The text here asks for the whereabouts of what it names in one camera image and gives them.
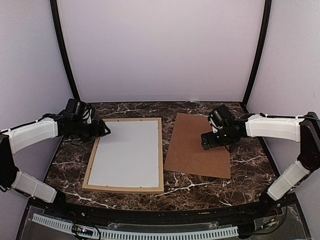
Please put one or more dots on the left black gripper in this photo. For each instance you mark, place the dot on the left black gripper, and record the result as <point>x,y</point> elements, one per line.
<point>95,133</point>

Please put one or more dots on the left black corner post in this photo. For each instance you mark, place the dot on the left black corner post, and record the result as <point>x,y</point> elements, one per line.
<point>63,49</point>

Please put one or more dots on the brown backing board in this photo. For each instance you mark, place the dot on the brown backing board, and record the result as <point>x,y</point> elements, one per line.
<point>186,154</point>

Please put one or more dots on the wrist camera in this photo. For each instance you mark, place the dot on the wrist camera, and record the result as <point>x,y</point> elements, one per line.
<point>78,110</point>
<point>220,118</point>

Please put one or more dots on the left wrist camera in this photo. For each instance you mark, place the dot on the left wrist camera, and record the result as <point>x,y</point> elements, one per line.
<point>78,110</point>

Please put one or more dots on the small circuit board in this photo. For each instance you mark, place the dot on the small circuit board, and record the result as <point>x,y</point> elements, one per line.
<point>80,231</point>

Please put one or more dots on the black corner post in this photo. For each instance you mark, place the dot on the black corner post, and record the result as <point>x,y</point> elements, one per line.
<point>63,49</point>
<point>258,53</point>

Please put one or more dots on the blue landscape photo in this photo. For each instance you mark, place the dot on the blue landscape photo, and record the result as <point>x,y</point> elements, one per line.
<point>128,156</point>

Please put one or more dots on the right black corner post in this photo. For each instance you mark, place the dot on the right black corner post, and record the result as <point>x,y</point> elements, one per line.
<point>258,53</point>

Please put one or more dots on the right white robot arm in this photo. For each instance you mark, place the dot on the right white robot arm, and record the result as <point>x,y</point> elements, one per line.
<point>303,129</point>

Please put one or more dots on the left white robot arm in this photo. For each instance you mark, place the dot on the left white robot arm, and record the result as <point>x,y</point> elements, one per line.
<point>50,126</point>

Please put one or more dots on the light wooden picture frame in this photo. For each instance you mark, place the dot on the light wooden picture frame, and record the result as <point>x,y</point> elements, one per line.
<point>126,190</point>

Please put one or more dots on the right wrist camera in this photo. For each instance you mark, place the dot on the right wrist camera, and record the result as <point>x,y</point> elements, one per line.
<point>220,118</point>

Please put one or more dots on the white slotted cable duct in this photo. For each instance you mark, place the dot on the white slotted cable duct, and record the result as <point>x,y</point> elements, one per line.
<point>121,231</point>

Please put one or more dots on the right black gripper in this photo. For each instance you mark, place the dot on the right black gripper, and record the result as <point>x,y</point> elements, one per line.
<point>212,142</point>

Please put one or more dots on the black front rail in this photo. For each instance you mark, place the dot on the black front rail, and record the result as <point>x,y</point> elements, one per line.
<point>89,211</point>

